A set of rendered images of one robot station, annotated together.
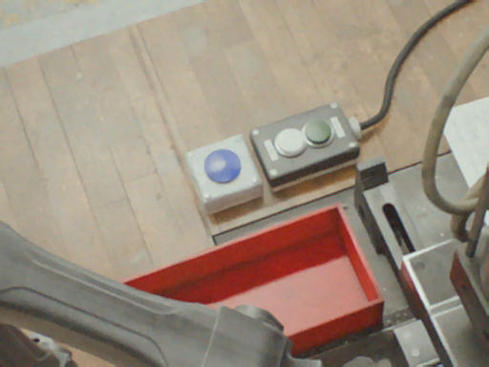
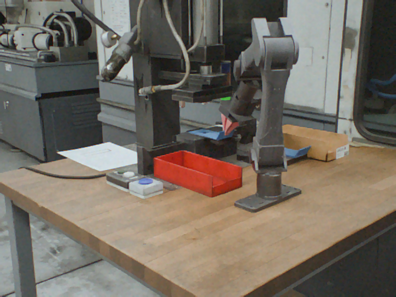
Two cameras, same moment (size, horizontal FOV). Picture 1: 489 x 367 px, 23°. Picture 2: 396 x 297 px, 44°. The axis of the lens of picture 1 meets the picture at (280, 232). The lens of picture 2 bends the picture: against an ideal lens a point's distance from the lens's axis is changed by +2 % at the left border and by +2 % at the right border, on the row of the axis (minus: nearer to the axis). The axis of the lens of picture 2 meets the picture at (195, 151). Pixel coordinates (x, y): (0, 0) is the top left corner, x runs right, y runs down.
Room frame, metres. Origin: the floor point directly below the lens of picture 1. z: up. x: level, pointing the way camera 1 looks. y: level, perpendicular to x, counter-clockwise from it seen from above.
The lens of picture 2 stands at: (1.04, 1.24, 1.36)
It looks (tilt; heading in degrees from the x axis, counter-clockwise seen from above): 16 degrees down; 245
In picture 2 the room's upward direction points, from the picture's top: 1 degrees counter-clockwise
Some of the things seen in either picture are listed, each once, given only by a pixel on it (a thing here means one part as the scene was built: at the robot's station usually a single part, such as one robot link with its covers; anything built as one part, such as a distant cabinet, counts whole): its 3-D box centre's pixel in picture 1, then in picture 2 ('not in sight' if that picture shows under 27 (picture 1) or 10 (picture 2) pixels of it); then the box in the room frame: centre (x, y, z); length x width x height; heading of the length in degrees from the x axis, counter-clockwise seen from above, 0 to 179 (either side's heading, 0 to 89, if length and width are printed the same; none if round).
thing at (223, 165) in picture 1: (223, 167); (145, 182); (0.65, 0.06, 0.93); 0.04 x 0.04 x 0.02
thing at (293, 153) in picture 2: not in sight; (285, 148); (0.12, -0.05, 0.93); 0.15 x 0.07 x 0.03; 112
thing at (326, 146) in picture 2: not in sight; (306, 142); (0.01, -0.08, 0.93); 0.25 x 0.13 x 0.08; 108
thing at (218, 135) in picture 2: not in sight; (210, 131); (0.35, -0.14, 1.00); 0.15 x 0.07 x 0.03; 108
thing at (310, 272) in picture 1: (247, 303); (196, 171); (0.49, 0.04, 0.93); 0.25 x 0.12 x 0.06; 108
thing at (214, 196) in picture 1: (224, 180); (146, 192); (0.65, 0.06, 0.90); 0.07 x 0.07 x 0.06; 18
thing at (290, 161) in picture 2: not in sight; (271, 157); (0.17, -0.05, 0.91); 0.17 x 0.16 x 0.02; 18
